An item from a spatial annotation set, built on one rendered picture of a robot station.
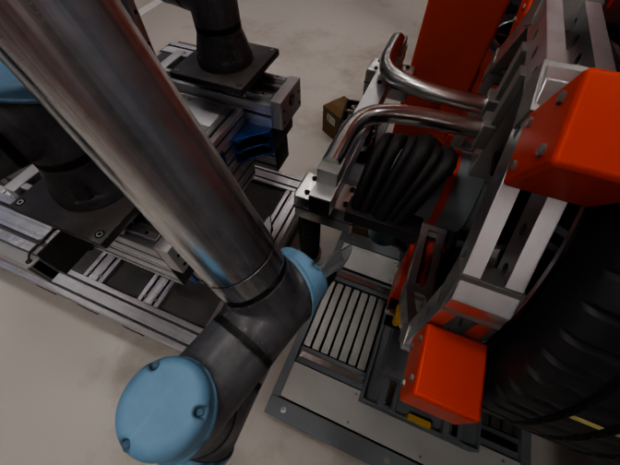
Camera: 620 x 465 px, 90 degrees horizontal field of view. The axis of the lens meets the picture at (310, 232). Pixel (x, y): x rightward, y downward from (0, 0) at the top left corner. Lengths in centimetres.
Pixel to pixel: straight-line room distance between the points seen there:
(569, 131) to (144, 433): 36
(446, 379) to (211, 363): 26
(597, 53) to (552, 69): 6
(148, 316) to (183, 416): 96
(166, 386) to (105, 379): 121
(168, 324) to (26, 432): 63
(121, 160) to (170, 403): 18
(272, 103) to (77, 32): 72
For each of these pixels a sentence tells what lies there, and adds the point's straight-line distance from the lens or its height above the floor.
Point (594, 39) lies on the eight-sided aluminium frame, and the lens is 47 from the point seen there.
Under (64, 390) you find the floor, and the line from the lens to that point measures 157.
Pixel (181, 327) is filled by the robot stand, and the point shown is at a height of 21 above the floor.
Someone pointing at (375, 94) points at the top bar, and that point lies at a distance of 56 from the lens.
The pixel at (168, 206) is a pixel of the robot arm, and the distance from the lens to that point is 24.
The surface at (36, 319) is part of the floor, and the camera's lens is 176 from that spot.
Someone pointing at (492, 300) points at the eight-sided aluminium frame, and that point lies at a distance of 38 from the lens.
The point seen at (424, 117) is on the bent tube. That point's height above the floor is 101.
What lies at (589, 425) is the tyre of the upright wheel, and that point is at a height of 91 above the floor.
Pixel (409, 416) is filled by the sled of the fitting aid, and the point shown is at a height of 18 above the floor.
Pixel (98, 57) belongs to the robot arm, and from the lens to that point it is 23.
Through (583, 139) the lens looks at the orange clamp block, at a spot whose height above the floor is 114.
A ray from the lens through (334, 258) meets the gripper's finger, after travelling 46.
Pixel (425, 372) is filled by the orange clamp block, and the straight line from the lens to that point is 42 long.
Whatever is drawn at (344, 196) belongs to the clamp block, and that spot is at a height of 95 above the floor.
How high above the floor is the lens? 127
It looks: 57 degrees down
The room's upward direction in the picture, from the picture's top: straight up
